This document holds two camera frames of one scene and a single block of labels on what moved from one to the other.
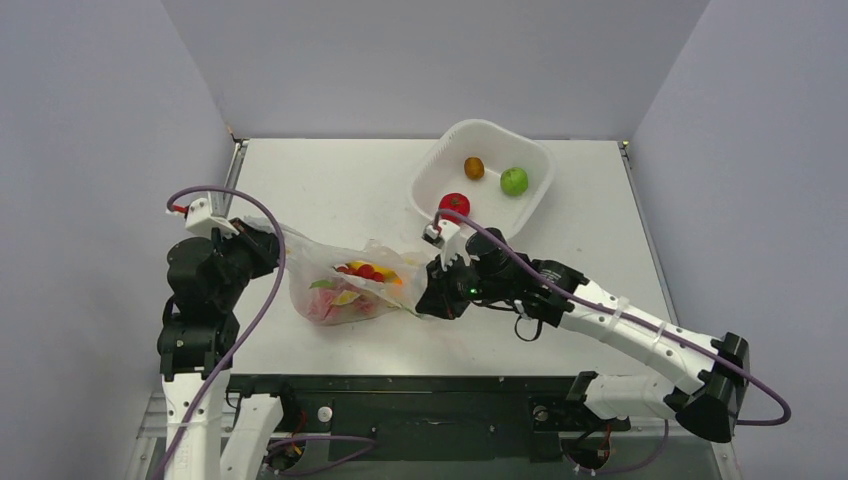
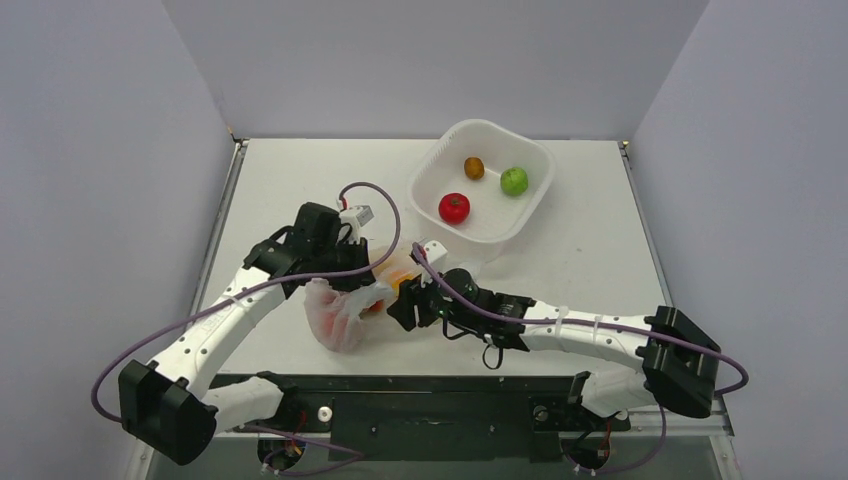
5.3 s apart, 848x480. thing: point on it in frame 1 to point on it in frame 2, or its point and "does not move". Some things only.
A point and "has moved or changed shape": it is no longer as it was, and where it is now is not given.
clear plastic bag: [334, 284] has moved or changed shape
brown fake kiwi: [474, 168] does not move
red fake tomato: [457, 202] does not move
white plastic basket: [503, 175] does not move
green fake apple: [514, 181] does not move
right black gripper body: [436, 291] to [411, 304]
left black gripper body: [244, 256] to [340, 256]
